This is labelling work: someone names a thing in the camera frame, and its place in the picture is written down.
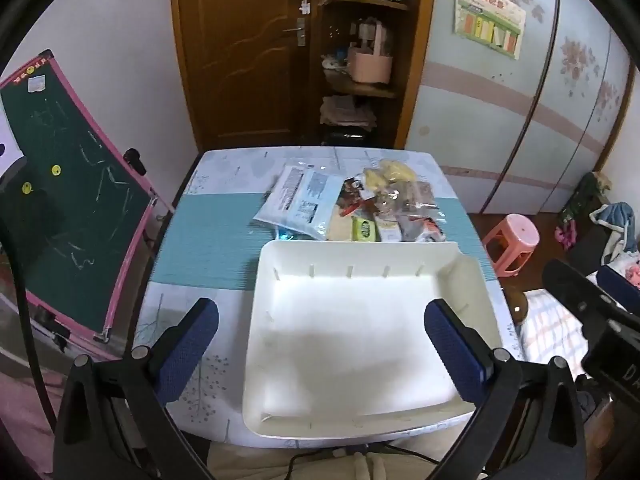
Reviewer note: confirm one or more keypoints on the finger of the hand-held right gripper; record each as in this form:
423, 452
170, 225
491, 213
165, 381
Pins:
570, 290
620, 280

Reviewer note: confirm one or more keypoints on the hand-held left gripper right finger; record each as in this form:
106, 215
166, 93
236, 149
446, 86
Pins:
457, 355

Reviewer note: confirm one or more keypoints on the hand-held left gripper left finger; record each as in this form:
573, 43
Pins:
187, 347

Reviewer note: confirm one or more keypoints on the white plastic tray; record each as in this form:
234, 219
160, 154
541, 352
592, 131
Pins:
350, 335

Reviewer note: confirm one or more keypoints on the large white blue snack bag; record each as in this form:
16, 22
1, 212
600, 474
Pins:
295, 200

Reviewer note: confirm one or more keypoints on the clear bag of yellow puffs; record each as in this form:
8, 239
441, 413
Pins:
372, 179
395, 172

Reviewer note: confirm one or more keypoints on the clear bag of brown snacks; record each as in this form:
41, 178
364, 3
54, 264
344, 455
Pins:
415, 195

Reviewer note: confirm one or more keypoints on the checked bed sheet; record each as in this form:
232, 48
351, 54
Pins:
550, 325

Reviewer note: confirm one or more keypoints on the pink toy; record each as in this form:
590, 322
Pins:
566, 236

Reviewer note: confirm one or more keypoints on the wooden bedpost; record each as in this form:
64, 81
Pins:
517, 306

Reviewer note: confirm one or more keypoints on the blue cloth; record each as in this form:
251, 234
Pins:
617, 220

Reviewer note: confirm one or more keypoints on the pink plastic stool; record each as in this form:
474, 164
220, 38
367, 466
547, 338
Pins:
515, 235

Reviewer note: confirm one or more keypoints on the green black bag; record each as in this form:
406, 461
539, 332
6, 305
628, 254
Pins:
582, 200

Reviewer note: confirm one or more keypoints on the patterned teal tablecloth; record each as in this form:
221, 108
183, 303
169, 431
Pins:
210, 250

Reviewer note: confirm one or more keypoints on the grey red snack packet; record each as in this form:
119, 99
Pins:
422, 230

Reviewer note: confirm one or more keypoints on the person's beige trousers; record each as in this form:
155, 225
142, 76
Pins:
250, 465

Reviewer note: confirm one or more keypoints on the small blue snack packet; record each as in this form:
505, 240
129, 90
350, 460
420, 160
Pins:
286, 234

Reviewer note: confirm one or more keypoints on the green snack packet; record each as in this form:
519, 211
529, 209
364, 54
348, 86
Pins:
364, 230

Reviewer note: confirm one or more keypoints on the cream snack packet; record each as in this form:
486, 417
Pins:
340, 227

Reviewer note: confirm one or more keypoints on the pink framed green chalkboard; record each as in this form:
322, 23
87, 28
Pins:
65, 200

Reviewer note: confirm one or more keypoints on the red dark snack packet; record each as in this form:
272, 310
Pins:
350, 195

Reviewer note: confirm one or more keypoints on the floral sliding door wardrobe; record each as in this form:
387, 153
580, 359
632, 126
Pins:
475, 110

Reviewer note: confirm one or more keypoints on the stack of folded cloths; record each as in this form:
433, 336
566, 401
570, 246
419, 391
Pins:
347, 110

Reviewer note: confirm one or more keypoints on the wooden shelf unit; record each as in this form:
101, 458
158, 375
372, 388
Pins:
415, 60

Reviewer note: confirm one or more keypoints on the brown wooden door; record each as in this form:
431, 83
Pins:
240, 60

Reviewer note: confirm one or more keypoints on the wall poster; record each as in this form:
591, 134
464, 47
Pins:
490, 15

